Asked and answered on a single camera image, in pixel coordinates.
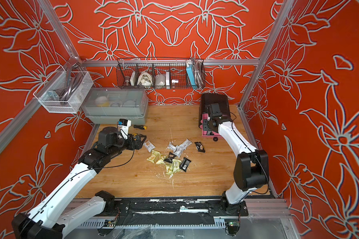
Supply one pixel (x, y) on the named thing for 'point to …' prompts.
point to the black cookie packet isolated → (199, 147)
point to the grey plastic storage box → (106, 105)
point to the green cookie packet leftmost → (154, 155)
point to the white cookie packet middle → (178, 150)
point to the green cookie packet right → (176, 165)
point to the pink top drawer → (204, 133)
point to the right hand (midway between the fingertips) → (205, 123)
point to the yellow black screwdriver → (140, 126)
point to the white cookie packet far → (186, 143)
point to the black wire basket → (142, 73)
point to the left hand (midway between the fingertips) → (139, 134)
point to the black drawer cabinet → (222, 100)
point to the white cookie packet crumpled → (171, 146)
